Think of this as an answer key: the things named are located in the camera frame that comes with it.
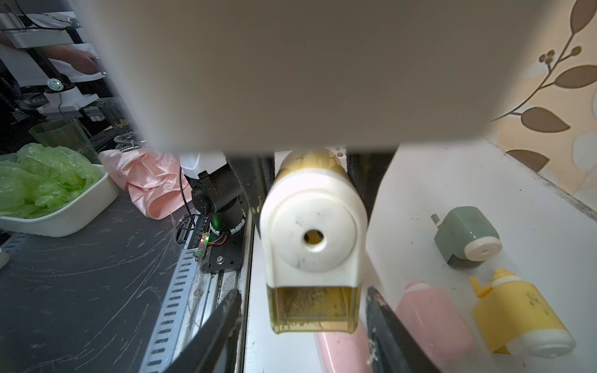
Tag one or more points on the slotted grey cable duct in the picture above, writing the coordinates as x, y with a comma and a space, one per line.
165, 335

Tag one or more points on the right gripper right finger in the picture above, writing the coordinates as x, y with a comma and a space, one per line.
392, 348

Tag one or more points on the green pencil sharpener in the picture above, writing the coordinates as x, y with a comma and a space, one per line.
466, 238

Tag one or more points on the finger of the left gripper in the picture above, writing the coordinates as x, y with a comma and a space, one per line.
366, 170
255, 174

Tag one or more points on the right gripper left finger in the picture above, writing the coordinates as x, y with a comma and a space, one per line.
214, 347

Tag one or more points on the pink sharpener front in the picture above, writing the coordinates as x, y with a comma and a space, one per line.
342, 352

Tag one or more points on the pink sharpener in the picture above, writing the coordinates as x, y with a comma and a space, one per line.
434, 322
342, 352

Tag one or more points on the white bowl green bags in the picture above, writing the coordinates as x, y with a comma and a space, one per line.
52, 191

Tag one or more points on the pink cloth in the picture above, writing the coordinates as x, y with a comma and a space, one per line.
154, 181

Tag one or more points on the yellow sharpener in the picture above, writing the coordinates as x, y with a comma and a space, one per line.
313, 224
514, 318

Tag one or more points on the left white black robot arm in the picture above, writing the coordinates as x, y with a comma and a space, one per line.
219, 197

